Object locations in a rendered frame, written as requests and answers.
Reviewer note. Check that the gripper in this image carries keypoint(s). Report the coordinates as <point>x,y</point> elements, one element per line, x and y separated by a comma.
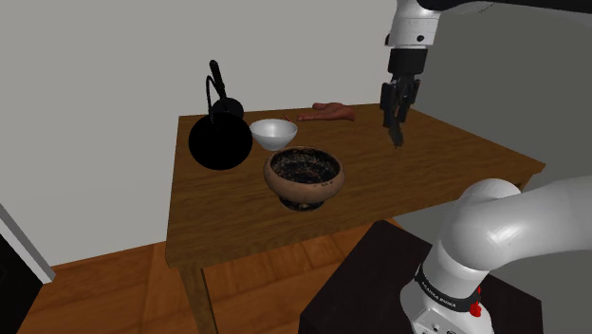
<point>407,62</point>

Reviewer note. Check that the brown bowl with dark inside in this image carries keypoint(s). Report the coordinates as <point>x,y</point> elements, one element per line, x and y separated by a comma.
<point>304,178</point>

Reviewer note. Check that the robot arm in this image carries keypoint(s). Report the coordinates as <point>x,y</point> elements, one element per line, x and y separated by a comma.
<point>499,222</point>

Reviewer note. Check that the reddish brown hand figure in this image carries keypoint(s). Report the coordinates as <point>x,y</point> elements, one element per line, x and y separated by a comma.
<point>330,112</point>

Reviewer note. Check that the dark cabinet with grey top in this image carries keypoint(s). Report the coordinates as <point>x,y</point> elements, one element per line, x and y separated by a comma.
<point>14,287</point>

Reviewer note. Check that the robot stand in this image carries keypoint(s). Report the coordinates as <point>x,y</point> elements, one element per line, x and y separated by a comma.
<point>370,282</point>

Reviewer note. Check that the white bowl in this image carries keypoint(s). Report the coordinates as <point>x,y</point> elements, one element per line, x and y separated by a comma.
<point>273,133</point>

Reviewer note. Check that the black desk lamp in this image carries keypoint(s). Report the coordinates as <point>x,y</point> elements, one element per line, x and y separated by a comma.
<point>221,139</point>

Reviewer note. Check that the brown wooden table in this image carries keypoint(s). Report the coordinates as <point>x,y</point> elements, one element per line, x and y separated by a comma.
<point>379,176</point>

